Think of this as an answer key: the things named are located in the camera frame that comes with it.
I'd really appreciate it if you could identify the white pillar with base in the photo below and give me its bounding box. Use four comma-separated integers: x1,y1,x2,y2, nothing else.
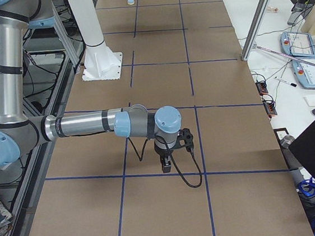
68,0,123,81

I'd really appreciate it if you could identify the aluminium frame post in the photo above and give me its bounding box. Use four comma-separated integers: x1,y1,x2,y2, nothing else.
241,0,270,61

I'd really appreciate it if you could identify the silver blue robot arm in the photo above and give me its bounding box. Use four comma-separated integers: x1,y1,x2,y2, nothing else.
0,0,184,173

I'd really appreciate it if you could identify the blue white bell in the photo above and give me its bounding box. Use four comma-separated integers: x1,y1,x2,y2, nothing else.
127,0,135,5

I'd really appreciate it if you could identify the black marker pen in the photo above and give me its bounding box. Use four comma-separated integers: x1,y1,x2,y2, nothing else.
275,77,297,87

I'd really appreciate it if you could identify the long metal rod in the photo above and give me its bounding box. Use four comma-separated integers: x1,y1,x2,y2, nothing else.
255,45,315,67

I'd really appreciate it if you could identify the upper teach pendant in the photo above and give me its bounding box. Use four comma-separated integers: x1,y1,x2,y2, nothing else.
280,31,315,58

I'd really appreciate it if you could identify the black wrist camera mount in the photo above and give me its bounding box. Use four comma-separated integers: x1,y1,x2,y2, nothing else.
177,128,194,154

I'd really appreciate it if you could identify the orange circuit board lower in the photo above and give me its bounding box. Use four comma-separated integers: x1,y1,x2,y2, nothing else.
262,99,277,118

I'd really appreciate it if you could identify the blue lanyard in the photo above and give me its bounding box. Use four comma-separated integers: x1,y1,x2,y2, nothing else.
299,177,315,200

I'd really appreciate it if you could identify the black camera cable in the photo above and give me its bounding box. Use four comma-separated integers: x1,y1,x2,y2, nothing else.
128,130,204,195

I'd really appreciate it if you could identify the grey handheld device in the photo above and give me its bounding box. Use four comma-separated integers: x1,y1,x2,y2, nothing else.
287,0,309,26

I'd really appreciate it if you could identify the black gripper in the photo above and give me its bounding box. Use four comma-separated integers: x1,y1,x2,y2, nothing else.
154,136,176,174

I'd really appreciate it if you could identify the orange circuit board upper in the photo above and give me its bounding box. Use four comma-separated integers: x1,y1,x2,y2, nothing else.
255,80,268,96

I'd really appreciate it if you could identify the orange circuit board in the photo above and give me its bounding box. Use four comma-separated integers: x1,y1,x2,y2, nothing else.
262,99,277,118
255,80,268,96

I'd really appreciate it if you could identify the teach pendant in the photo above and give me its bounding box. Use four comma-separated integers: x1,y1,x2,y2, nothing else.
291,60,315,89
280,31,315,58

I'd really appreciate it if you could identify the lower teach pendant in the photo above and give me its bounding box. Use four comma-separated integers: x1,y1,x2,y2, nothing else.
291,60,315,89

